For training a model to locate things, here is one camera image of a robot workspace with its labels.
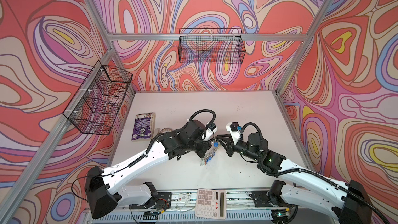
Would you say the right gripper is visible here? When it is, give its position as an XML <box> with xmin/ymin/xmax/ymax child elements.
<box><xmin>216</xmin><ymin>134</ymin><xmax>261</xmax><ymax>162</ymax></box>

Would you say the round keyring disc with keys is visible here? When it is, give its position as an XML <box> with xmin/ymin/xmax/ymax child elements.
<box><xmin>201</xmin><ymin>141</ymin><xmax>219</xmax><ymax>166</ymax></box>

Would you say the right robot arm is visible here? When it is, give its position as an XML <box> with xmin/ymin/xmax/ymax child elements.
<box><xmin>215</xmin><ymin>122</ymin><xmax>389</xmax><ymax>224</ymax></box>

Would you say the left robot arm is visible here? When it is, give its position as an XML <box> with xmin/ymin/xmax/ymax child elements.
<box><xmin>84</xmin><ymin>109</ymin><xmax>217</xmax><ymax>219</ymax></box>

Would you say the clear tape roll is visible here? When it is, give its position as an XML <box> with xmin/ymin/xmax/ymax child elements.
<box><xmin>159</xmin><ymin>128</ymin><xmax>173</xmax><ymax>133</ymax></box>

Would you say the black stapler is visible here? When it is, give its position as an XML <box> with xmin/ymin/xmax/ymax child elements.
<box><xmin>151</xmin><ymin>128</ymin><xmax>162</xmax><ymax>141</ymax></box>

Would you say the small white label card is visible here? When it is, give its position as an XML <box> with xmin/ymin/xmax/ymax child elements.
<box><xmin>178</xmin><ymin>194</ymin><xmax>191</xmax><ymax>204</ymax></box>

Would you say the white pink calculator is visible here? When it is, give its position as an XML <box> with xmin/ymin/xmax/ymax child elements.
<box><xmin>194</xmin><ymin>188</ymin><xmax>227</xmax><ymax>220</ymax></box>

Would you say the purple book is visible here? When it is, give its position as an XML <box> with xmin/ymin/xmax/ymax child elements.
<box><xmin>132</xmin><ymin>112</ymin><xmax>155</xmax><ymax>141</ymax></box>

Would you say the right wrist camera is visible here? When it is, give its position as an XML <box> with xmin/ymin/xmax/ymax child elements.
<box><xmin>226</xmin><ymin>122</ymin><xmax>243</xmax><ymax>145</ymax></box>

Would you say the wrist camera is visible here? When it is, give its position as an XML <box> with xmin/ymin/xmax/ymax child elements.
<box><xmin>206</xmin><ymin>123</ymin><xmax>217</xmax><ymax>139</ymax></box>
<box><xmin>226</xmin><ymin>122</ymin><xmax>243</xmax><ymax>145</ymax></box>

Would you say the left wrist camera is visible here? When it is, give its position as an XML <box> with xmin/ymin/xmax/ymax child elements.
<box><xmin>206</xmin><ymin>123</ymin><xmax>217</xmax><ymax>139</ymax></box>

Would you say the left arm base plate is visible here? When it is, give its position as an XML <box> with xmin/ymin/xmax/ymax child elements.
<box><xmin>129</xmin><ymin>192</ymin><xmax>172</xmax><ymax>210</ymax></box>

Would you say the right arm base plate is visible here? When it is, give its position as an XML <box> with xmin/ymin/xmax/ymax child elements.
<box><xmin>249</xmin><ymin>190</ymin><xmax>295</xmax><ymax>207</ymax></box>

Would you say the back wire basket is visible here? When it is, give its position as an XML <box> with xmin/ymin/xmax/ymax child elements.
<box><xmin>178</xmin><ymin>28</ymin><xmax>246</xmax><ymax>64</ymax></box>

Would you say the wire basket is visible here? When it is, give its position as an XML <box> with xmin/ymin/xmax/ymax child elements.
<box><xmin>178</xmin><ymin>28</ymin><xmax>246</xmax><ymax>64</ymax></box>
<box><xmin>63</xmin><ymin>61</ymin><xmax>133</xmax><ymax>135</ymax></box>

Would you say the left wire basket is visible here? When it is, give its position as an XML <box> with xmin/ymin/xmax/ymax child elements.
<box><xmin>63</xmin><ymin>61</ymin><xmax>133</xmax><ymax>135</ymax></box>

